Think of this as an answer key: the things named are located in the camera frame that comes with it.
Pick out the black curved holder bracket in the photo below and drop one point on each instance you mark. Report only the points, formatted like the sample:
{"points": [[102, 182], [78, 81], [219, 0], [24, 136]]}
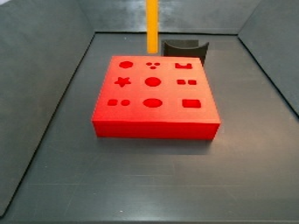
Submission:
{"points": [[184, 48]]}

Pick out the yellow square-circle peg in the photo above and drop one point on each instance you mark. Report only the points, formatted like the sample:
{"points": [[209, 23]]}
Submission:
{"points": [[151, 25]]}

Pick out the red shape-sorting block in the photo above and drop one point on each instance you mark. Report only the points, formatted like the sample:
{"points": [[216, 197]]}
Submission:
{"points": [[155, 97]]}

